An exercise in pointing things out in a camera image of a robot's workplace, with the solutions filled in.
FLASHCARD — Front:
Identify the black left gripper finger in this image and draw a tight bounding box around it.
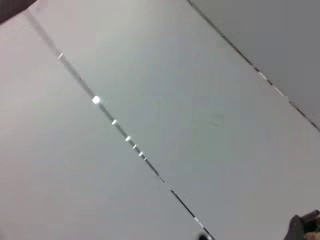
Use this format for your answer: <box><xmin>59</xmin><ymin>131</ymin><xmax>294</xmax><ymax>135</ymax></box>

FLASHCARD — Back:
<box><xmin>287</xmin><ymin>209</ymin><xmax>320</xmax><ymax>240</ymax></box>

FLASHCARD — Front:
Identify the khaki canvas food bag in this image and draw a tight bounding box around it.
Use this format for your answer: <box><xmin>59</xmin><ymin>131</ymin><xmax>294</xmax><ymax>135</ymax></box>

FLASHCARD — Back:
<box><xmin>304</xmin><ymin>230</ymin><xmax>320</xmax><ymax>240</ymax></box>

